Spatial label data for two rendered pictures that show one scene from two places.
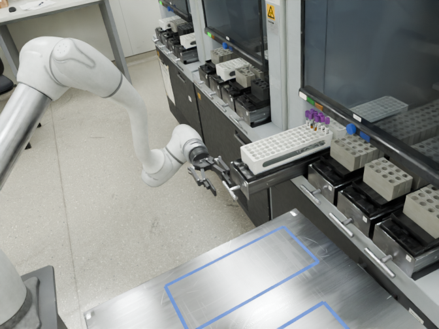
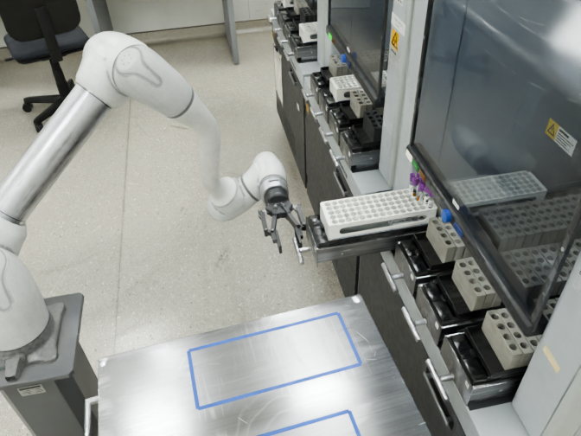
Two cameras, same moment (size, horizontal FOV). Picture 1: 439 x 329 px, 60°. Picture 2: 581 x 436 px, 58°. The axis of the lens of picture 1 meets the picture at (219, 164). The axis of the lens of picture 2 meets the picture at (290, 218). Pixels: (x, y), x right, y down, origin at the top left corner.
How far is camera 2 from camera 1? 0.26 m
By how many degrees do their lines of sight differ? 8
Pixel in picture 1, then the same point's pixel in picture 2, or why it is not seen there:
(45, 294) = (68, 325)
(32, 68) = (93, 71)
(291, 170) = (374, 243)
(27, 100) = (82, 106)
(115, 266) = (165, 298)
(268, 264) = (305, 353)
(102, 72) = (169, 91)
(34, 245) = (79, 251)
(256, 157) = (334, 221)
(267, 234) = (316, 317)
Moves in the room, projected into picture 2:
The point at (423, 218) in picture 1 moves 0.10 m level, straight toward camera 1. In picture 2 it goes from (497, 343) to (473, 375)
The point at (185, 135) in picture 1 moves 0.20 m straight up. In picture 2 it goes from (266, 168) to (262, 112)
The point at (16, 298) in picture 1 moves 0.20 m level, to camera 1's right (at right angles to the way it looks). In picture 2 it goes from (35, 325) to (117, 331)
